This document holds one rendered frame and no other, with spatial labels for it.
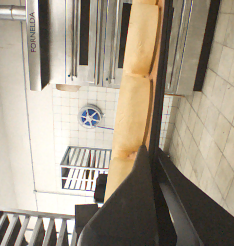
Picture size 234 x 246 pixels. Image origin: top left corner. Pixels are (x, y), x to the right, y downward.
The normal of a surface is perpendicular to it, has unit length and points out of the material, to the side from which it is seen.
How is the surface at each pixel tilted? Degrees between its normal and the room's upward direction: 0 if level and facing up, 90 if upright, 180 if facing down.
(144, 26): 89
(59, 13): 90
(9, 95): 90
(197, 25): 93
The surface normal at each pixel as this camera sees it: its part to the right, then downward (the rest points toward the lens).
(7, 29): -0.03, 0.44
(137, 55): -0.10, 0.70
